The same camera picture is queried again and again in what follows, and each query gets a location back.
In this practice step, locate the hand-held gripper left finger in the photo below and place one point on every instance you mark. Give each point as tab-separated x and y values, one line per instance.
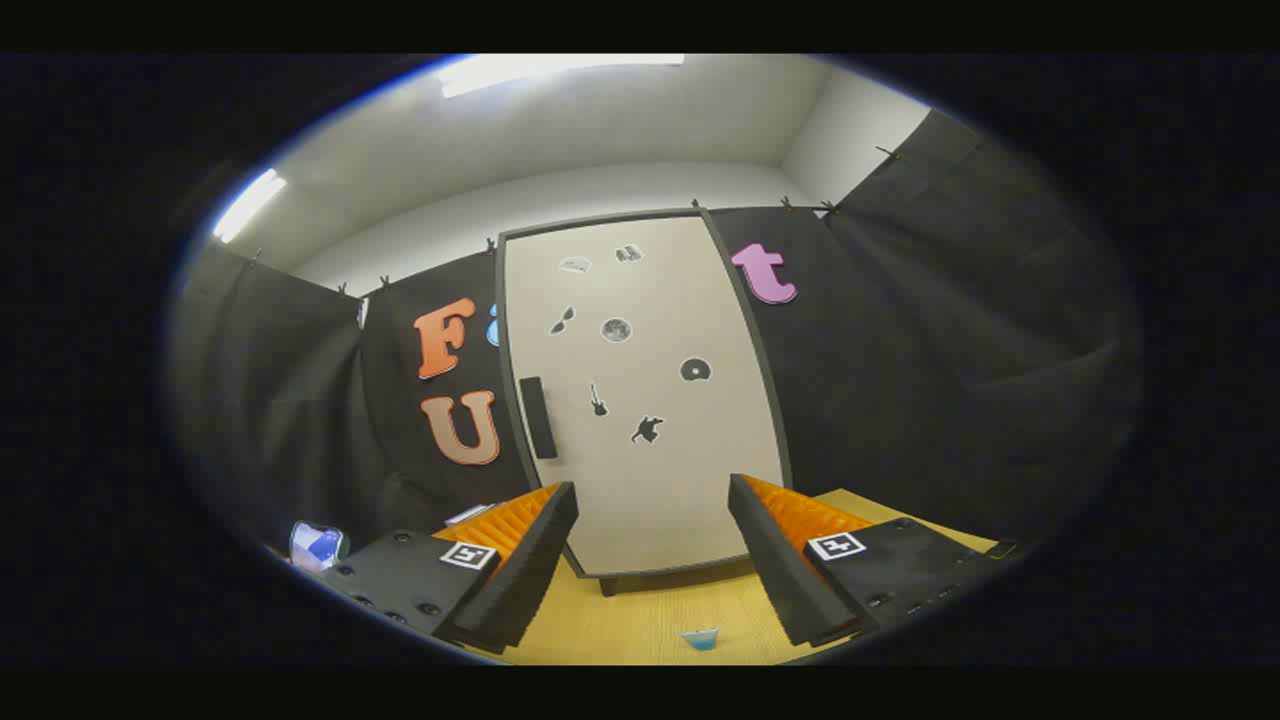
530	570

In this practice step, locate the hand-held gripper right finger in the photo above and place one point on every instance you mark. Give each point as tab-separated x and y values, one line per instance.
770	560

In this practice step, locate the small translucent blue cup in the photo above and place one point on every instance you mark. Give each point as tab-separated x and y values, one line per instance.
701	640

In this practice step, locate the beige cabinet door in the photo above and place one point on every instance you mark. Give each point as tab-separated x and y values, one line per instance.
660	480

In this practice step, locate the grey cabinet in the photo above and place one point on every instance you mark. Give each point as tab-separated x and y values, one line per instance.
608	586

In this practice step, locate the dark blue book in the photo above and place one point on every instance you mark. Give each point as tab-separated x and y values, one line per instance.
470	515

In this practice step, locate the smartphone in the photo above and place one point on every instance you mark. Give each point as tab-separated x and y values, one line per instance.
318	547

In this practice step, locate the black backdrop cloth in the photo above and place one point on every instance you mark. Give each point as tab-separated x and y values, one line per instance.
950	350

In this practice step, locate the double ceiling light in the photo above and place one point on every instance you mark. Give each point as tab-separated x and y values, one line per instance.
248	205

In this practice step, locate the long ceiling light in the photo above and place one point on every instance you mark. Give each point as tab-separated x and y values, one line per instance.
545	72

